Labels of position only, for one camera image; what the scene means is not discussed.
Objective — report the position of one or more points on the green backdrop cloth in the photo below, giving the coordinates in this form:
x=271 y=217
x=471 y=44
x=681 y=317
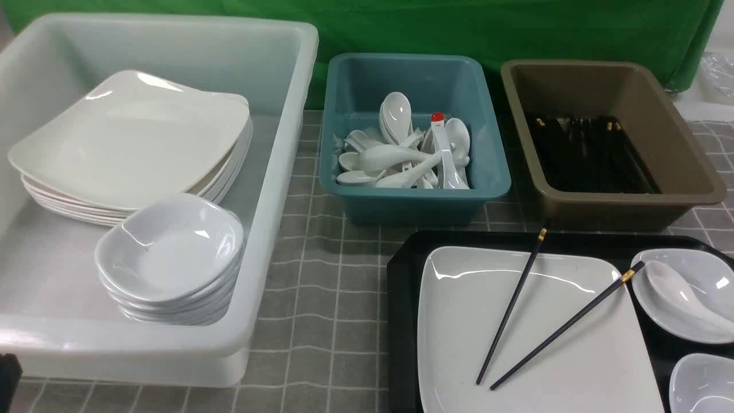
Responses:
x=666 y=37

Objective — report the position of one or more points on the brown plastic bin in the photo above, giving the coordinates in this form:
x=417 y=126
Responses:
x=632 y=94

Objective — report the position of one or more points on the black serving tray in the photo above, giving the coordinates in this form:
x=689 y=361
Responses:
x=405 y=272

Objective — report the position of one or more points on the large white plastic tub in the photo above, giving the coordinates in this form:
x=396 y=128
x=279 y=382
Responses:
x=56 y=316

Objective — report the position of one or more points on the white square rice plate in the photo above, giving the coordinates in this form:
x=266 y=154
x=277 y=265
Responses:
x=601 y=364

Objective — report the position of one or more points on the stack of white square plates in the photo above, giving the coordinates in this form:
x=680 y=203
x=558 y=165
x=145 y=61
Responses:
x=132 y=140

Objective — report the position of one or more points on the pile of white spoons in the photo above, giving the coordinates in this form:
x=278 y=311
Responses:
x=401 y=156

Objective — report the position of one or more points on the white ceramic soup spoon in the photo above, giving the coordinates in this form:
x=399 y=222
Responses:
x=674 y=289

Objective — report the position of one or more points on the teal plastic bin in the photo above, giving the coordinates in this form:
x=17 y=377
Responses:
x=357 y=84

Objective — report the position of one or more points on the black chopstick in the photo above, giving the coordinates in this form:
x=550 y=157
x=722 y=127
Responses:
x=515 y=295
x=613 y=287

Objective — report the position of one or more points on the grey checked tablecloth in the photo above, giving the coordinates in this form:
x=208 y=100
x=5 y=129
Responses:
x=320 y=342

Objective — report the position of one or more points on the stack of white bowls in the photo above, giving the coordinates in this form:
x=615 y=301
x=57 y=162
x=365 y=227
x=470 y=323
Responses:
x=175 y=262

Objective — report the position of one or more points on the bundle of black chopsticks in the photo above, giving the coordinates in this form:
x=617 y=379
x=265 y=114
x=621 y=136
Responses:
x=591 y=155

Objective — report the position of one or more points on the white shallow bowl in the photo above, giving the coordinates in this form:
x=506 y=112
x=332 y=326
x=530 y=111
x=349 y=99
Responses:
x=710 y=278
x=701 y=383

